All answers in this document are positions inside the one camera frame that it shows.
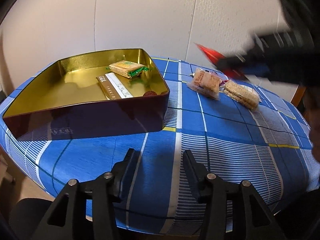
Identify clear orange biscuit packet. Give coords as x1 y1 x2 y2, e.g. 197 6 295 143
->
187 68 222 100

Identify red date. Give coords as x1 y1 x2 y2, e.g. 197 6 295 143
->
143 90 157 96

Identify long brown white snack bar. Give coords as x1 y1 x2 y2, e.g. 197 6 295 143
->
96 73 133 100

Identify green cracker packet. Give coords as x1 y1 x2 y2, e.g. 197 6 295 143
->
107 60 149 79

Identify wooden door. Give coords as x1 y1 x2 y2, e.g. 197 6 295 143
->
291 85 306 107

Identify blue plaid tablecloth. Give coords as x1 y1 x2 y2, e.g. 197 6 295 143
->
1 59 319 236

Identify rice cracker packet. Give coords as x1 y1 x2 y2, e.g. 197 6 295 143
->
222 80 260 110

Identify red snack packet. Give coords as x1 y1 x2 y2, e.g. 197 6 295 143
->
196 43 248 81

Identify gold tin box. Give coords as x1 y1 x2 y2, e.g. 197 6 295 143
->
2 48 170 141

